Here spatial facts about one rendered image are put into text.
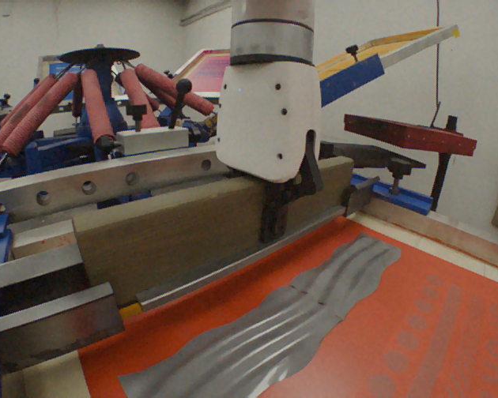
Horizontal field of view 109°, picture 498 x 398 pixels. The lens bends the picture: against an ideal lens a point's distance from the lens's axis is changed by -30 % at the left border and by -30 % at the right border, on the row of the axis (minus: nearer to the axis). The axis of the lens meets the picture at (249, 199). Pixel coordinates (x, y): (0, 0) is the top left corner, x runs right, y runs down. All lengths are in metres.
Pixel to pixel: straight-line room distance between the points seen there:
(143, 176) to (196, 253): 0.22
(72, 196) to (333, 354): 0.36
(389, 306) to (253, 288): 0.14
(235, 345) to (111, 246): 0.12
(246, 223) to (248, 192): 0.03
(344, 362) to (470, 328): 0.15
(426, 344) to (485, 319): 0.10
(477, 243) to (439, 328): 0.20
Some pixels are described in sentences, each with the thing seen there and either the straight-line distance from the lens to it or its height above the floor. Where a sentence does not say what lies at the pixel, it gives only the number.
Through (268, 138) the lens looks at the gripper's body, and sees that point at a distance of 0.20.
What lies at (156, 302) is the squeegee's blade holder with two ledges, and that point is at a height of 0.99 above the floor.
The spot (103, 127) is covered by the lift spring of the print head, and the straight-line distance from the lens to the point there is 0.62.
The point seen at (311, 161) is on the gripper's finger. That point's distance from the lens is 0.21.
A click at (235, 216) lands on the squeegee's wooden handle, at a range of 0.22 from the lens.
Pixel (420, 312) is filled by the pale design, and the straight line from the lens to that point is 0.30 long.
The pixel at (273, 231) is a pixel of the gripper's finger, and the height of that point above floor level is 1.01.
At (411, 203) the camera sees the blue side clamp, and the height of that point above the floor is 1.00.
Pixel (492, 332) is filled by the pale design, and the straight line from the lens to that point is 0.33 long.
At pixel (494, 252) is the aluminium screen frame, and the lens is 0.46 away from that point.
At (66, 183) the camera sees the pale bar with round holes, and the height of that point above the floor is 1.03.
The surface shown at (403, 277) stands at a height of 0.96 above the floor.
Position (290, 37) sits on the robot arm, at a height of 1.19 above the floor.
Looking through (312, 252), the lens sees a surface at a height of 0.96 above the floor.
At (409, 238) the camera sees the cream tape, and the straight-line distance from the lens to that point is 0.43.
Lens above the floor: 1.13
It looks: 22 degrees down
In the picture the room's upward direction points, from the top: 3 degrees clockwise
